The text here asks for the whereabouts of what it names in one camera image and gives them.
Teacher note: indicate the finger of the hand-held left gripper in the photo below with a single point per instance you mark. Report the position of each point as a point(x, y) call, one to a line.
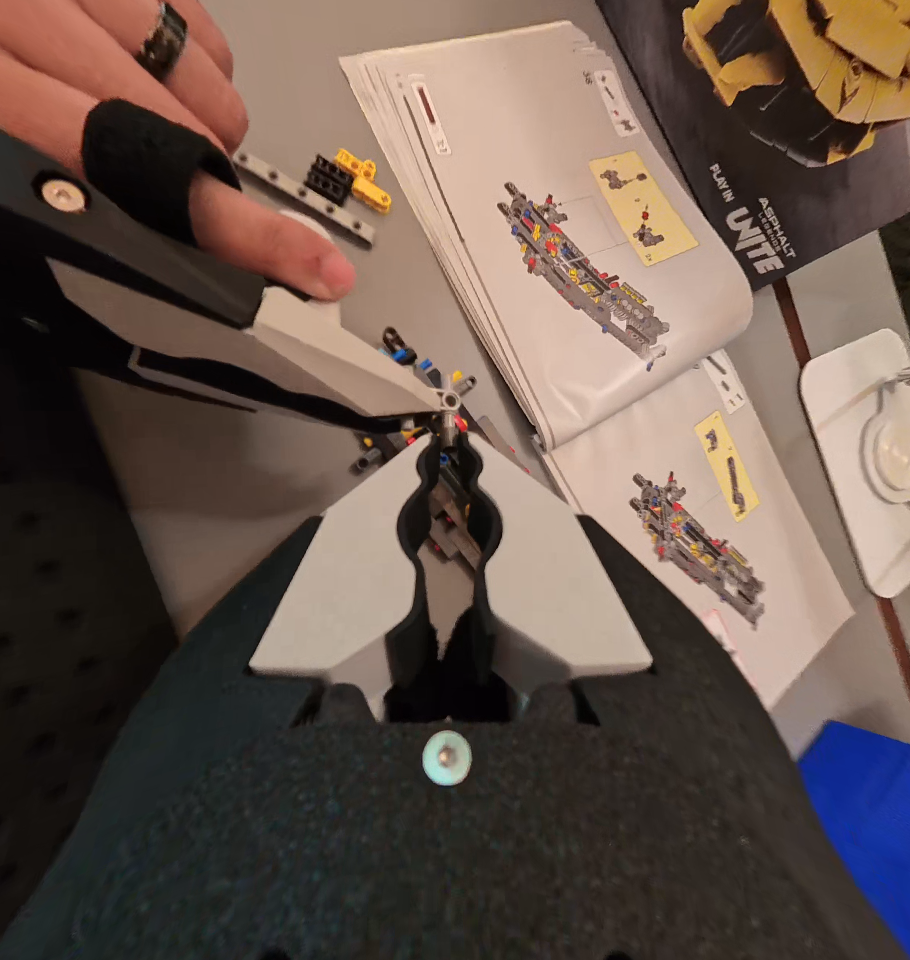
point(222, 397)
point(312, 352)

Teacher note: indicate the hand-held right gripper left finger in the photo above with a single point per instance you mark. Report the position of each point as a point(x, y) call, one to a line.
point(335, 600)

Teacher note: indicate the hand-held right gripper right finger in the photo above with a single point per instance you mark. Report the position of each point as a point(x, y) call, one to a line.
point(567, 600)

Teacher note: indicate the lego car chassis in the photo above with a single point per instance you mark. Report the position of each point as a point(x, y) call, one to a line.
point(455, 525)

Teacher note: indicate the grey lego axle pin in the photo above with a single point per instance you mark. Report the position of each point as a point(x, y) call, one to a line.
point(447, 431)

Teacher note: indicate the grey lego beam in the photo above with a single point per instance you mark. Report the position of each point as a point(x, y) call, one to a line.
point(350, 225)

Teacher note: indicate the black lego brick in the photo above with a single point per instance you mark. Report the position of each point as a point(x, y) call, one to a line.
point(327, 180)

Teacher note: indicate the yellow lego connector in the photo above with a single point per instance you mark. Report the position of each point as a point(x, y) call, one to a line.
point(365, 187)

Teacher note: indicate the lego instruction booklet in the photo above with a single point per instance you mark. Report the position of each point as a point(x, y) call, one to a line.
point(537, 135)

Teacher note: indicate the lego set box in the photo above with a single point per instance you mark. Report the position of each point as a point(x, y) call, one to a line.
point(800, 172)

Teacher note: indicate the person's left hand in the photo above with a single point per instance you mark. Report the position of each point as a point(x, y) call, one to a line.
point(49, 45)

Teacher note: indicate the white desk stand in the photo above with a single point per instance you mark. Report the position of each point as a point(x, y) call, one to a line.
point(845, 450)

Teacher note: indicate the blue plastic bin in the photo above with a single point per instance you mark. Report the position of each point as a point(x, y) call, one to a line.
point(875, 840)

